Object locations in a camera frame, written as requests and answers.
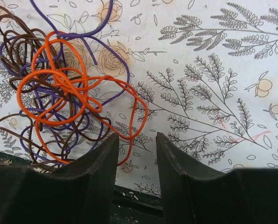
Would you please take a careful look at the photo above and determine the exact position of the orange cable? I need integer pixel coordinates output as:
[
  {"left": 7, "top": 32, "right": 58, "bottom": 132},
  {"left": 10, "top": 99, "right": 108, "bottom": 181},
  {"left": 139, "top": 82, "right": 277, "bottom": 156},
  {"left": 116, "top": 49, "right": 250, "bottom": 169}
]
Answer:
[{"left": 17, "top": 31, "right": 149, "bottom": 167}]

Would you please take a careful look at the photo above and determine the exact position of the brown cable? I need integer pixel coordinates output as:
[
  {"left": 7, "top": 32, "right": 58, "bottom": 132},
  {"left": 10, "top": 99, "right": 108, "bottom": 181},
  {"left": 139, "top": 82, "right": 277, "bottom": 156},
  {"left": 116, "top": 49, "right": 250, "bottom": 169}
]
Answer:
[{"left": 0, "top": 5, "right": 113, "bottom": 173}]

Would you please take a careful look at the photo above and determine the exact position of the floral patterned table mat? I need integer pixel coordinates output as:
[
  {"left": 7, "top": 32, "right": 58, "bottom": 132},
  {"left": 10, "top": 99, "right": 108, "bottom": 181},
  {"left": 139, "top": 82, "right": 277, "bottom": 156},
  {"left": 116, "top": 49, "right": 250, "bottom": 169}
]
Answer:
[{"left": 0, "top": 0, "right": 278, "bottom": 199}]

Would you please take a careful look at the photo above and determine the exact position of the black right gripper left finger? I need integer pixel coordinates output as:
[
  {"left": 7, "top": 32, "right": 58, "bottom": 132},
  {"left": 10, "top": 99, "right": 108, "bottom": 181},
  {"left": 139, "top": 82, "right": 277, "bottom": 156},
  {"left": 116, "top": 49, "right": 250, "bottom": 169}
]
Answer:
[{"left": 0, "top": 133, "right": 119, "bottom": 224}]

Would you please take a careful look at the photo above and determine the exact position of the purple cable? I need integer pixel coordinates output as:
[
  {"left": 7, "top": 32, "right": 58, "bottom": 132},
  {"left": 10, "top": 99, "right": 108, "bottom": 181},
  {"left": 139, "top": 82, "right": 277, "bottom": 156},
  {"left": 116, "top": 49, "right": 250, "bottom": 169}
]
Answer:
[{"left": 0, "top": 0, "right": 131, "bottom": 154}]

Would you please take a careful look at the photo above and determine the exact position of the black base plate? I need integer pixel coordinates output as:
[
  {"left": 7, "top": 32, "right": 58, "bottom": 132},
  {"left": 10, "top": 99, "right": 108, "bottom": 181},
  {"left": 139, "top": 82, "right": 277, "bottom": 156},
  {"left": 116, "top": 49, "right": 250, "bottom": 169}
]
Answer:
[{"left": 0, "top": 148, "right": 165, "bottom": 224}]

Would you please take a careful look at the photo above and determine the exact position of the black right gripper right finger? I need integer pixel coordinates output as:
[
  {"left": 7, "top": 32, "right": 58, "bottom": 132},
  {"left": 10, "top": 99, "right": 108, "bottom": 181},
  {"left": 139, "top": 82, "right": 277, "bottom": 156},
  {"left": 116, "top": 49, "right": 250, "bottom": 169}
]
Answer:
[{"left": 156, "top": 133, "right": 278, "bottom": 224}]

